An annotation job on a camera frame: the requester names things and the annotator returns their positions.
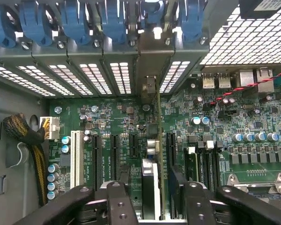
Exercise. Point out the white PCI expansion slot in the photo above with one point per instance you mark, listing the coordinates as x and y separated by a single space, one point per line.
77 159

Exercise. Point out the long black expansion slot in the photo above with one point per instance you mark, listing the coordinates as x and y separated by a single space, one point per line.
171 150
96 161
114 157

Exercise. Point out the perforated metal slot cover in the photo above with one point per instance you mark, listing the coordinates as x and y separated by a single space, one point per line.
70 79
120 77
18 80
175 75
44 79
96 78

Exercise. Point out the grey computer tower case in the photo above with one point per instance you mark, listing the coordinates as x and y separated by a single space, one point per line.
61 55

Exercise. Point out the black RAM slot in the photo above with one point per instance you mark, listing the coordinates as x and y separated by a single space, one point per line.
210 164
220 164
202 164

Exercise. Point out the CPU socket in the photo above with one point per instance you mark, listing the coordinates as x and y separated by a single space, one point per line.
260 187

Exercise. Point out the short black expansion slot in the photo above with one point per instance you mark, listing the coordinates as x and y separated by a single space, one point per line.
133 146

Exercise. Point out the green motherboard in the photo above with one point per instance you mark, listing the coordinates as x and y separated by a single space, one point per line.
224 112

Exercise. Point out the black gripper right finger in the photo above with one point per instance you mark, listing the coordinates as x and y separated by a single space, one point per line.
199 206

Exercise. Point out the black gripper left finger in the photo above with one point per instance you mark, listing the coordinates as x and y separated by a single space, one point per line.
121 206

